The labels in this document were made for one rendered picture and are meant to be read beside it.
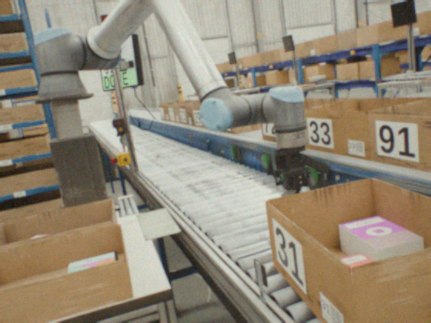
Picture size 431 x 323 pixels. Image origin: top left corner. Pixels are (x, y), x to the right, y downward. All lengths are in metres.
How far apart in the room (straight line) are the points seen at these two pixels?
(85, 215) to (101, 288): 0.60
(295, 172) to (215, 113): 0.28
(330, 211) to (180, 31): 0.64
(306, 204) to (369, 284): 0.40
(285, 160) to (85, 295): 0.62
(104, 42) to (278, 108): 0.89
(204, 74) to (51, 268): 0.71
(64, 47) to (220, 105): 0.87
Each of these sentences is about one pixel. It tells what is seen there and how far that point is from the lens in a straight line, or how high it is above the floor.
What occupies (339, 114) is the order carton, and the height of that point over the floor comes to 1.03.
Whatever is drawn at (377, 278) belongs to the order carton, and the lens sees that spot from 0.69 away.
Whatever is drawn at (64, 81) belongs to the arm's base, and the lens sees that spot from 1.74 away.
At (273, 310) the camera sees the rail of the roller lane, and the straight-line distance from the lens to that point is 0.91.
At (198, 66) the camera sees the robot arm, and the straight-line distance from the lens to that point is 1.15.
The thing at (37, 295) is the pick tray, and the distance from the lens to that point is 1.03.
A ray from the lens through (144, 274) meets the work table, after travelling 1.13.
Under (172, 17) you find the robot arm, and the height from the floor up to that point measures 1.41.
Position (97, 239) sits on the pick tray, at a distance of 1.27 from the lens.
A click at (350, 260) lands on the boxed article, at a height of 0.79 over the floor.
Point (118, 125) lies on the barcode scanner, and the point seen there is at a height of 1.05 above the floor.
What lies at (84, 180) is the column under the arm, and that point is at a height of 0.90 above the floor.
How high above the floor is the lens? 1.23
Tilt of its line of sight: 11 degrees down
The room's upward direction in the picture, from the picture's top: 9 degrees counter-clockwise
